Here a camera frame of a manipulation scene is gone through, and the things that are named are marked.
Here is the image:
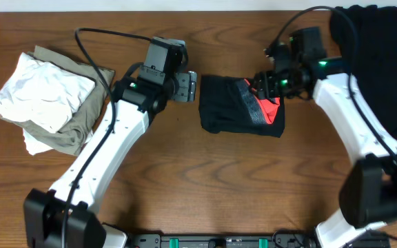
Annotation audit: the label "black leggings with red waistband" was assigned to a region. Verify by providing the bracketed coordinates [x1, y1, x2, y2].
[198, 75, 285, 138]

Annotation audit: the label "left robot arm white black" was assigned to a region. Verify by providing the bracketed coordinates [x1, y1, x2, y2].
[23, 37, 197, 248]

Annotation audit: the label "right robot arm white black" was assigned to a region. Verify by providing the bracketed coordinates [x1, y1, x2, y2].
[250, 27, 397, 247]

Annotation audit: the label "black folded garment pile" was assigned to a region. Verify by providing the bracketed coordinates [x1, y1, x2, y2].
[337, 5, 397, 140]

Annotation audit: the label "beige folded cloth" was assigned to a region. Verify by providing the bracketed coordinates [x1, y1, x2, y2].
[15, 46, 107, 156]

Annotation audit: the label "white crumpled cloth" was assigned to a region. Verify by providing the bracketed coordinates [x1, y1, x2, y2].
[0, 53, 96, 155]

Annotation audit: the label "black base rail with mounts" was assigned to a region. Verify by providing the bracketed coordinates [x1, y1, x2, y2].
[125, 229, 391, 248]

